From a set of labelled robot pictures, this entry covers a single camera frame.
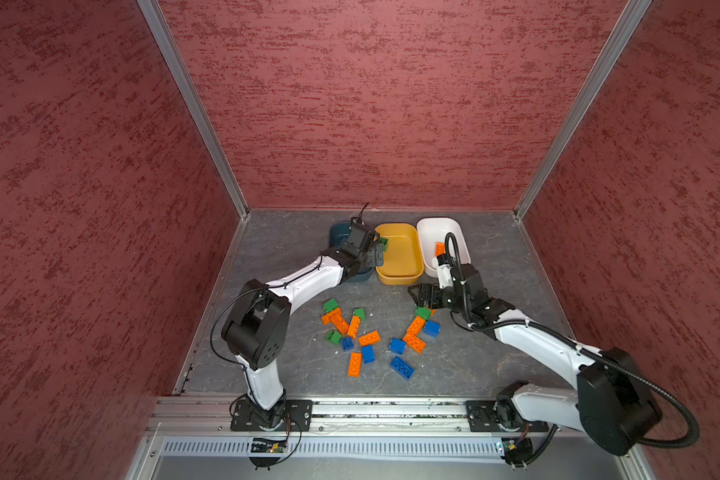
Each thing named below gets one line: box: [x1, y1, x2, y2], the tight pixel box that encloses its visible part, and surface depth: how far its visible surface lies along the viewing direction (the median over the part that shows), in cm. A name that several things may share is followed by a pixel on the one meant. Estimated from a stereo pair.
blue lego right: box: [423, 320, 441, 338], surface depth 91 cm
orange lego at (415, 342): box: [402, 334, 427, 354], surface depth 88 cm
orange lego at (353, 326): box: [347, 315, 361, 338], surface depth 89 cm
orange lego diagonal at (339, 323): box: [329, 314, 350, 335], surface depth 92 cm
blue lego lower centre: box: [362, 345, 375, 364], surface depth 86 cm
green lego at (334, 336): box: [326, 330, 342, 345], surface depth 88 cm
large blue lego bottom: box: [390, 356, 415, 380], surface depth 83 cm
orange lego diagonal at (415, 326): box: [406, 316, 425, 335], surface depth 91 cm
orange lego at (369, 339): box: [358, 330, 382, 347], surface depth 89 cm
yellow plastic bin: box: [375, 223, 425, 286], surface depth 111 cm
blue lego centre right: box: [389, 337, 406, 355], surface depth 87 cm
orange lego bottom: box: [347, 352, 362, 378], surface depth 84 cm
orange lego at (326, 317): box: [322, 307, 342, 325], surface depth 91 cm
